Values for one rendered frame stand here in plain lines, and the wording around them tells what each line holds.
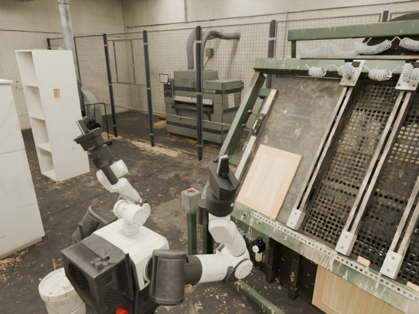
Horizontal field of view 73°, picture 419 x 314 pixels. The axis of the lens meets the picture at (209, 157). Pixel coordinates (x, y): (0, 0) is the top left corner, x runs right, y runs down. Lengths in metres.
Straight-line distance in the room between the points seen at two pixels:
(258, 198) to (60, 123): 3.75
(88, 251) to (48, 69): 4.19
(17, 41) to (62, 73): 4.58
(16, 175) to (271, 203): 2.51
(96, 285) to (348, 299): 1.70
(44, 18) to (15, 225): 7.25
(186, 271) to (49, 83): 4.38
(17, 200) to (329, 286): 2.97
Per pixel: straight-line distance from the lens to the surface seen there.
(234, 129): 2.47
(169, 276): 0.93
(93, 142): 1.26
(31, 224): 3.68
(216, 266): 1.04
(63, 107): 5.14
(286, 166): 2.13
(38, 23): 9.86
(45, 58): 5.02
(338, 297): 2.29
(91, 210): 1.22
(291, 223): 1.95
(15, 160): 3.40
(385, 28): 2.62
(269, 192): 2.14
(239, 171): 2.30
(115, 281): 1.00
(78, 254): 1.05
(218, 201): 0.81
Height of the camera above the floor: 1.96
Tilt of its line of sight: 20 degrees down
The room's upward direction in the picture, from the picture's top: straight up
